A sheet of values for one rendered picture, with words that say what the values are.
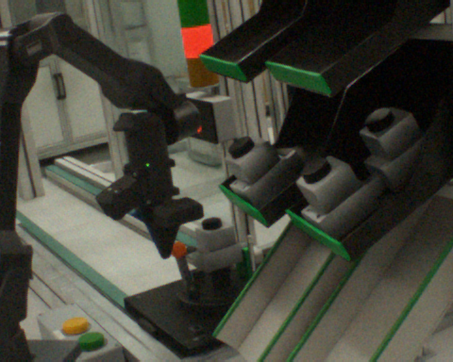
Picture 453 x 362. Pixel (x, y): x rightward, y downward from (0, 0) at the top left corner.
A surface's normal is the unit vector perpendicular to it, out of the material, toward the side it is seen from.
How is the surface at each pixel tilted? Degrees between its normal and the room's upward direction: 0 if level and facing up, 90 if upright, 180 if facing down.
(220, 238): 90
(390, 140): 90
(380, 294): 45
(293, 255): 90
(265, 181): 88
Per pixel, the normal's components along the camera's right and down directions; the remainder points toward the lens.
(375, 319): -0.76, -0.52
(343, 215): 0.32, 0.21
